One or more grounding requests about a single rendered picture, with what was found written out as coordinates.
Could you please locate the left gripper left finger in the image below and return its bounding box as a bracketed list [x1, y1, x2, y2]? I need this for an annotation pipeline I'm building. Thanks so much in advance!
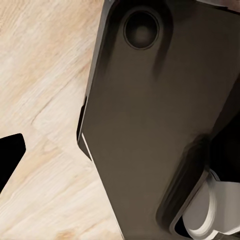
[0, 133, 26, 193]

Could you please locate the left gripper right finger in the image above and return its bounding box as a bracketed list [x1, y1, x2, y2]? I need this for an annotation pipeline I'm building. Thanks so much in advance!
[224, 133, 240, 173]

